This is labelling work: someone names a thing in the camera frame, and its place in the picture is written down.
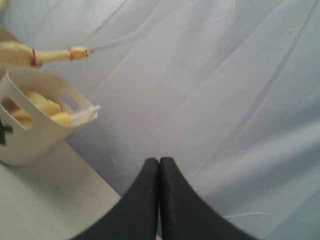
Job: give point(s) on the headless yellow rubber chicken body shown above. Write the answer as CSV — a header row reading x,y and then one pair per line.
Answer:
x,y
47,106

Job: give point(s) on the yellow rubber chicken front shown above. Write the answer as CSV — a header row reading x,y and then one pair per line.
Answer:
x,y
16,54

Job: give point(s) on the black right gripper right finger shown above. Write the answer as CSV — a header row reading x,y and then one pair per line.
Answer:
x,y
184,215

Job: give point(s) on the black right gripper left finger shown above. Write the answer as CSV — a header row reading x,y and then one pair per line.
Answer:
x,y
135,215

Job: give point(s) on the white backdrop curtain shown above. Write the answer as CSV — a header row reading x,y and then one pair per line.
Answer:
x,y
229,88

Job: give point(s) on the cream bin marked cross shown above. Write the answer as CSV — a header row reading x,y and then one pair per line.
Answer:
x,y
21,145

